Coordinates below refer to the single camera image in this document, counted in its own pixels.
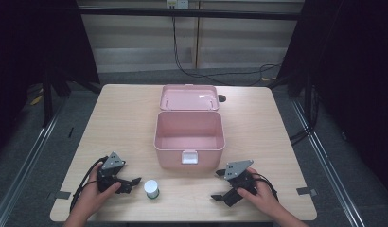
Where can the black horizontal bar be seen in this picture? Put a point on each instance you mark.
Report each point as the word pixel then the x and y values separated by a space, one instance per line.
pixel 189 13

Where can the grey tape strip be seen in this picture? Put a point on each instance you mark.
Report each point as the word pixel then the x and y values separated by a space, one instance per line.
pixel 306 191
pixel 62 195

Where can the small white jar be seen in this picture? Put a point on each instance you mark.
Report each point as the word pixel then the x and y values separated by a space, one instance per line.
pixel 151 188

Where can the white wall socket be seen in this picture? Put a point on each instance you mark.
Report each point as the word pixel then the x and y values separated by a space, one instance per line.
pixel 177 3

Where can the black metal stand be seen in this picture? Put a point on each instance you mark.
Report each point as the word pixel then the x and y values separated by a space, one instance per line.
pixel 47 101

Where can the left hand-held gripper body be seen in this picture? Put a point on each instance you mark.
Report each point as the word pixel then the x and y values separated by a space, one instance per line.
pixel 112 161

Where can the person's right hand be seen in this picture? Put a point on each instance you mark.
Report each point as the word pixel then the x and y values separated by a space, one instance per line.
pixel 261 198

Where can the yellow floor tape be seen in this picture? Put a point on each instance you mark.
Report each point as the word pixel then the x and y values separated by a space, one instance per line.
pixel 36 100

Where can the metal floor rail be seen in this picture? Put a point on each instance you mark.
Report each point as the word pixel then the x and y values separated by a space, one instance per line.
pixel 28 160
pixel 327 160

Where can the small black floor piece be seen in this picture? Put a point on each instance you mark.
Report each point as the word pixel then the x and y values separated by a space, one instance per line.
pixel 70 132

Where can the pink plastic storage box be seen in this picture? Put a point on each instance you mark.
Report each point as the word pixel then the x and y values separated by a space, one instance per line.
pixel 189 138

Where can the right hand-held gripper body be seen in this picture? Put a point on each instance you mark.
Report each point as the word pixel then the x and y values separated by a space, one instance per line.
pixel 236 168

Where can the person's left hand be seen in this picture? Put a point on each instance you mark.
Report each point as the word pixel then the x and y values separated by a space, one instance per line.
pixel 92 197

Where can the black curtain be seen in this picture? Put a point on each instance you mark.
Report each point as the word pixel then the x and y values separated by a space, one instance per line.
pixel 356 78
pixel 31 47

